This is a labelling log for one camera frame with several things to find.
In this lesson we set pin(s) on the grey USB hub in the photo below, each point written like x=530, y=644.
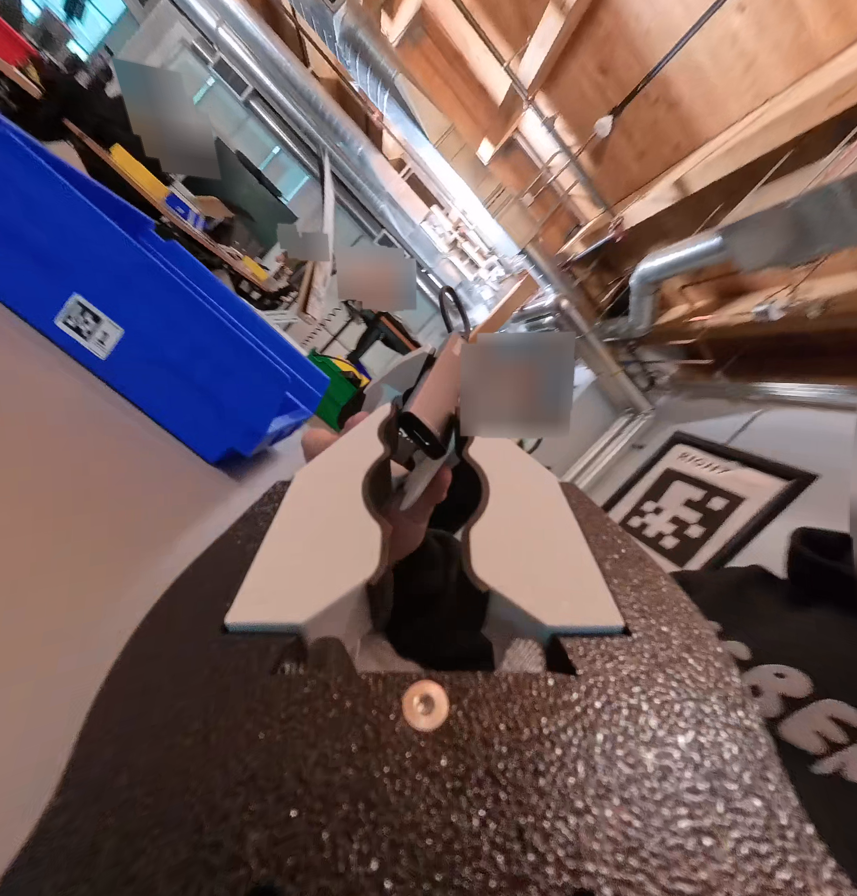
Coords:
x=432, y=385

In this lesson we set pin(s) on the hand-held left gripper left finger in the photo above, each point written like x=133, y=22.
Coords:
x=309, y=532

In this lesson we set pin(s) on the wooden background table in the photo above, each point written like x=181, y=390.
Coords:
x=211, y=243

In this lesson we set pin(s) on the black printed sweatshirt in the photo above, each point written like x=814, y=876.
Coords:
x=820, y=630

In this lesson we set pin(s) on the red storage bin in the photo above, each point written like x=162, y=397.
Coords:
x=1, y=28

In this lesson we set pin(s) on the silver air duct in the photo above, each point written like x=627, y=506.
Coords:
x=309, y=119

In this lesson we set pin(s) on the person's right forearm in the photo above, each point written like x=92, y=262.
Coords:
x=439, y=609

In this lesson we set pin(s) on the person's right hand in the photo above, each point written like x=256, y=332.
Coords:
x=411, y=521

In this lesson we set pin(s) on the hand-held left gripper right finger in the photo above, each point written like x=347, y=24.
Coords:
x=540, y=539

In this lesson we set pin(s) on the corrugated silver duct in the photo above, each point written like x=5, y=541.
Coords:
x=400, y=98

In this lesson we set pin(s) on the green storage bin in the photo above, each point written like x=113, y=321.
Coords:
x=334, y=400

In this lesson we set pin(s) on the black monitor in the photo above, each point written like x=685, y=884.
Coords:
x=253, y=189

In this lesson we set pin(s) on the blue storage bin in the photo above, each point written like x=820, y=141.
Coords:
x=155, y=280

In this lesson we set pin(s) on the yellow storage bin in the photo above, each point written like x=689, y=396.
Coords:
x=138, y=169
x=353, y=369

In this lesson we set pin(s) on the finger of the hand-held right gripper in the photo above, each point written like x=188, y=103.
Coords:
x=397, y=383
x=422, y=488

